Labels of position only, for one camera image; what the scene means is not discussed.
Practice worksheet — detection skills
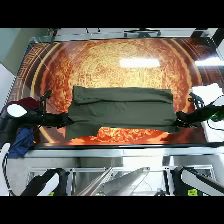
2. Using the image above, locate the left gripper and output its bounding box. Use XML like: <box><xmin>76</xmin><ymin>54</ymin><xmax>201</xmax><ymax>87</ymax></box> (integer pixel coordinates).
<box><xmin>55</xmin><ymin>113</ymin><xmax>76</xmax><ymax>128</ymax></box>

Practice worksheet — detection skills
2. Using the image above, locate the olive green T-shirt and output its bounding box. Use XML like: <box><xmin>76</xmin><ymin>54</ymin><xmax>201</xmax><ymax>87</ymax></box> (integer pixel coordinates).
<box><xmin>64</xmin><ymin>85</ymin><xmax>180</xmax><ymax>141</ymax></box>

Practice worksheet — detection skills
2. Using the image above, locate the blue garment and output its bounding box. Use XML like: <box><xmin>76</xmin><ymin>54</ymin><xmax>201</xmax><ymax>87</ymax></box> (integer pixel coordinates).
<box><xmin>7</xmin><ymin>126</ymin><xmax>36</xmax><ymax>160</ymax></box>

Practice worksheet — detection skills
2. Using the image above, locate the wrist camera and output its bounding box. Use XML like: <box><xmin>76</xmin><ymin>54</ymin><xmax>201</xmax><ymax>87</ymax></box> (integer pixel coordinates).
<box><xmin>187</xmin><ymin>92</ymin><xmax>207</xmax><ymax>112</ymax></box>
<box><xmin>38</xmin><ymin>89</ymin><xmax>54</xmax><ymax>116</ymax></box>

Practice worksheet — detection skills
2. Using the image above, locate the white garment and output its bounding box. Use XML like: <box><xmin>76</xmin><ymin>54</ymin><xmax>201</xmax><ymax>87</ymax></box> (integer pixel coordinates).
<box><xmin>190</xmin><ymin>82</ymin><xmax>224</xmax><ymax>144</ymax></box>

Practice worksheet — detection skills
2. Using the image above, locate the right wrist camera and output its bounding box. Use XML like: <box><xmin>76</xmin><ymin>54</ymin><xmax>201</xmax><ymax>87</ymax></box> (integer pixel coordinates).
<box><xmin>187</xmin><ymin>92</ymin><xmax>207</xmax><ymax>112</ymax></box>

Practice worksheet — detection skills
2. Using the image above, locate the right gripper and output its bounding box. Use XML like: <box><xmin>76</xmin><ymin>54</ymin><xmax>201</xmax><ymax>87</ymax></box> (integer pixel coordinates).
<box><xmin>174</xmin><ymin>111</ymin><xmax>193</xmax><ymax>130</ymax></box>

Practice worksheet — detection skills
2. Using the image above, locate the black cable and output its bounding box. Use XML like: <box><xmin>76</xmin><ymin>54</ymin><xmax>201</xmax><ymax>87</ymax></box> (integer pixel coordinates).
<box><xmin>205</xmin><ymin>118</ymin><xmax>224</xmax><ymax>132</ymax></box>

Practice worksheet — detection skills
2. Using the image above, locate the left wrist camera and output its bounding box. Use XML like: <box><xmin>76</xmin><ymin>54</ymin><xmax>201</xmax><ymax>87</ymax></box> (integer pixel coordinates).
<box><xmin>38</xmin><ymin>89</ymin><xmax>54</xmax><ymax>116</ymax></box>

